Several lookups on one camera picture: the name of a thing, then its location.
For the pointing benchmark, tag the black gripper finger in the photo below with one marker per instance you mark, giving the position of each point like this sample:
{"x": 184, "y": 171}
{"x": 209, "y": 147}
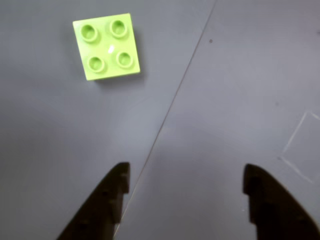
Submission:
{"x": 275, "y": 212}
{"x": 100, "y": 205}

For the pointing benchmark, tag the green lego block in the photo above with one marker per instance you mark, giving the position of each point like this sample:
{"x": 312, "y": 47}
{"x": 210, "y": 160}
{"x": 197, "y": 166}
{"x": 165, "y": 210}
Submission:
{"x": 107, "y": 47}

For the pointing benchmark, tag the plain gray mat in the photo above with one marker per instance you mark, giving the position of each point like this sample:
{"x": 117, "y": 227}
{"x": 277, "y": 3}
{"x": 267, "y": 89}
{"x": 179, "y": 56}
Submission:
{"x": 50, "y": 125}

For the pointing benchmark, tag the gray mat with chalk square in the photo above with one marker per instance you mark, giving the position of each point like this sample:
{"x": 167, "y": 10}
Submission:
{"x": 237, "y": 100}

